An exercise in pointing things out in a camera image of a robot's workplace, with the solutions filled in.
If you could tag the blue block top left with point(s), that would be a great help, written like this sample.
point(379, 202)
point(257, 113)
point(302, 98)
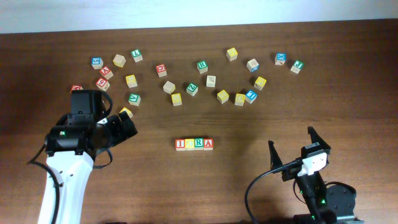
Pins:
point(97, 63)

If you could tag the red a block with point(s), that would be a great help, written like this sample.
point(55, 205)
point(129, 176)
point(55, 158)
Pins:
point(106, 72)
point(208, 144)

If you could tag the blue X block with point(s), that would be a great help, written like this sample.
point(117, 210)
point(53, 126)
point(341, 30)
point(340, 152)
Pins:
point(280, 58)

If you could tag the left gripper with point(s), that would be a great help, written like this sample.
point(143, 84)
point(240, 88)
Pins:
point(121, 133)

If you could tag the red M block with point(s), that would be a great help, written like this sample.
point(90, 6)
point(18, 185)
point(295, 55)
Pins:
point(76, 87)

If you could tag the plain wood block centre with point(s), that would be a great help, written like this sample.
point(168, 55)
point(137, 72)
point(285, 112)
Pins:
point(169, 87)

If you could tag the yellow C block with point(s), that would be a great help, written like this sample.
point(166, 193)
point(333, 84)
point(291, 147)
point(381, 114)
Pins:
point(189, 144)

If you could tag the green V block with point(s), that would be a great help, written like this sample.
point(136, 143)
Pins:
point(134, 99)

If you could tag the red Q block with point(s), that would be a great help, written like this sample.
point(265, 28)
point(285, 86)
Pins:
point(161, 70)

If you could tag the blue L block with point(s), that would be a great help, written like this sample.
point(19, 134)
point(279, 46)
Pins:
point(250, 96)

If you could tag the green Z block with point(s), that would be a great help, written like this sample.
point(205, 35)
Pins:
point(192, 89)

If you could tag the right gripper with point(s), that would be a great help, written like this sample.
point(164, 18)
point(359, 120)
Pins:
point(276, 160)

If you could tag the yellow block upper left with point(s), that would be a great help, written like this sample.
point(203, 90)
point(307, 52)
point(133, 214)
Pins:
point(131, 81)

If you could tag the green L block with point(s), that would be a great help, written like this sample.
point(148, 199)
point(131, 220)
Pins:
point(137, 56)

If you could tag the plain wood yellow-side block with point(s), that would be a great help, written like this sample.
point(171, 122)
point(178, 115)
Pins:
point(119, 60)

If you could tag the wood block blue side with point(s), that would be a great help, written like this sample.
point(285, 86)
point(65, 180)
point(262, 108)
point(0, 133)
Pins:
point(252, 65)

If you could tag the green J block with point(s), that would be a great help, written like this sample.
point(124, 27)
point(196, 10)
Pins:
point(297, 66)

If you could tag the yellow block lower right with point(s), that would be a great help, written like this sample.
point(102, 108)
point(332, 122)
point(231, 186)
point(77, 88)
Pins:
point(239, 99)

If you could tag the plain wood picture block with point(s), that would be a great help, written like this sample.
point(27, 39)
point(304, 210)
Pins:
point(211, 81)

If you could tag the yellow block top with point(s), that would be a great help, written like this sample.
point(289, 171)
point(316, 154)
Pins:
point(232, 54)

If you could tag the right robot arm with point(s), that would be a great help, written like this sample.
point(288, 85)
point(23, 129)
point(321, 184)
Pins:
point(331, 202)

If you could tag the red I block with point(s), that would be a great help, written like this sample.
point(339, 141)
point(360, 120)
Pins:
point(180, 144)

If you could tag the yellow block centre right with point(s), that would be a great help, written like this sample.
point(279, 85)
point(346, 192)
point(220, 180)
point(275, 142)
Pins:
point(222, 96)

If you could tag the green r block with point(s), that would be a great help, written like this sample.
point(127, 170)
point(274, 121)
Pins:
point(202, 66)
point(198, 144)

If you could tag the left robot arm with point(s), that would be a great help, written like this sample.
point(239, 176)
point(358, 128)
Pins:
point(72, 145)

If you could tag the yellow O block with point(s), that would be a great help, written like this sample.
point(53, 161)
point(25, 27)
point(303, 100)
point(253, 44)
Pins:
point(129, 112)

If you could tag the yellow S block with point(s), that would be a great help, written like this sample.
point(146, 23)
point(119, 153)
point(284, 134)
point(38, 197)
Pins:
point(176, 99)

